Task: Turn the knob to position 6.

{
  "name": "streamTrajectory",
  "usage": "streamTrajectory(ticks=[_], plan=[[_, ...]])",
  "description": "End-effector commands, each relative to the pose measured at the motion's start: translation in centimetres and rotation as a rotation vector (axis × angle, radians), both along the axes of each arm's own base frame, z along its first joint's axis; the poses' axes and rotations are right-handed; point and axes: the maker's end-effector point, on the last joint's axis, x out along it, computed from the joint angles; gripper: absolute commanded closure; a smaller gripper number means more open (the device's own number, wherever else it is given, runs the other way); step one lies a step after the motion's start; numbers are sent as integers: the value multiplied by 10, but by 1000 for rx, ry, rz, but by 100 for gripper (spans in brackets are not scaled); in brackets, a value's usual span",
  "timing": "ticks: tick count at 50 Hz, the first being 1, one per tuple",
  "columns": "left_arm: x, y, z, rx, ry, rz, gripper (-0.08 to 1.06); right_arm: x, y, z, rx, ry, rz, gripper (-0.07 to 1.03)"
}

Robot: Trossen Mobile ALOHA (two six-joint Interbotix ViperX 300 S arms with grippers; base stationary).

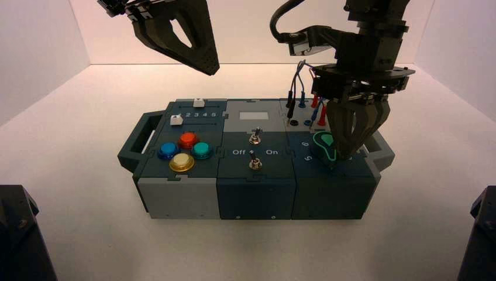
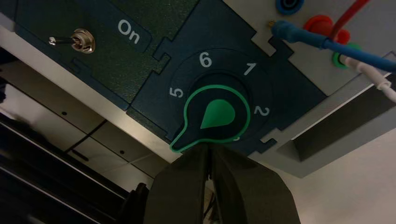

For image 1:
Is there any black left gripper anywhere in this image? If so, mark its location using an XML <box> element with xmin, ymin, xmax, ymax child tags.
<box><xmin>97</xmin><ymin>0</ymin><xmax>221</xmax><ymax>77</ymax></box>

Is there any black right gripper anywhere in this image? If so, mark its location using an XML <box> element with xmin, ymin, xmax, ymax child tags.
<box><xmin>311</xmin><ymin>64</ymin><xmax>416</xmax><ymax>158</ymax></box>

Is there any green pointer rotary knob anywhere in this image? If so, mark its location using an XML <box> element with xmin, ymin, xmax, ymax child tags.
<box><xmin>313</xmin><ymin>131</ymin><xmax>350</xmax><ymax>168</ymax></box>

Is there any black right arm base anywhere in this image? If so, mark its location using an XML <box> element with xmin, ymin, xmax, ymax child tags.
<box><xmin>457</xmin><ymin>185</ymin><xmax>496</xmax><ymax>281</ymax></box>

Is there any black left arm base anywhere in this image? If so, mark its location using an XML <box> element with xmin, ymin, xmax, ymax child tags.
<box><xmin>0</xmin><ymin>184</ymin><xmax>59</xmax><ymax>281</ymax></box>

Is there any red round push button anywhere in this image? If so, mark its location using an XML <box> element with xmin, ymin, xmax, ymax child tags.
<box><xmin>177</xmin><ymin>132</ymin><xmax>200</xmax><ymax>150</ymax></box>

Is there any blue round push button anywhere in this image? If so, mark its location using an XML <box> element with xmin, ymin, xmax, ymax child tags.
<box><xmin>157</xmin><ymin>142</ymin><xmax>181</xmax><ymax>160</ymax></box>

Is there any teal round push button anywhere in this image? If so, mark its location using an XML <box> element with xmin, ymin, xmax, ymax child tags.
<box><xmin>190</xmin><ymin>142</ymin><xmax>213</xmax><ymax>160</ymax></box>

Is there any yellow round push button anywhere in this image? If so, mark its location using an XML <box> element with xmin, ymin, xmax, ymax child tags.
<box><xmin>169</xmin><ymin>153</ymin><xmax>196</xmax><ymax>174</ymax></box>

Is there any dark teal grey control box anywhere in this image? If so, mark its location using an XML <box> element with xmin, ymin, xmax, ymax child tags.
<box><xmin>118</xmin><ymin>98</ymin><xmax>396</xmax><ymax>221</ymax></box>

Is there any red banana plug cable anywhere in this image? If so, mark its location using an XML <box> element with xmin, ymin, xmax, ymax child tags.
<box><xmin>308</xmin><ymin>67</ymin><xmax>328</xmax><ymax>127</ymax></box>

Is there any black banana plug cable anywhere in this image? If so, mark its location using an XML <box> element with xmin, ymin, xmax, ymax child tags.
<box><xmin>285</xmin><ymin>60</ymin><xmax>307</xmax><ymax>119</ymax></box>

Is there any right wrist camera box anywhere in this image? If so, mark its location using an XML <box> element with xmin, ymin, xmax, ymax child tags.
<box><xmin>287</xmin><ymin>25</ymin><xmax>342</xmax><ymax>58</ymax></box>

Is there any thick black camera cable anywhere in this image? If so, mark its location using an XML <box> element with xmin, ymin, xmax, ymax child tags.
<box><xmin>269</xmin><ymin>0</ymin><xmax>307</xmax><ymax>44</ymax></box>

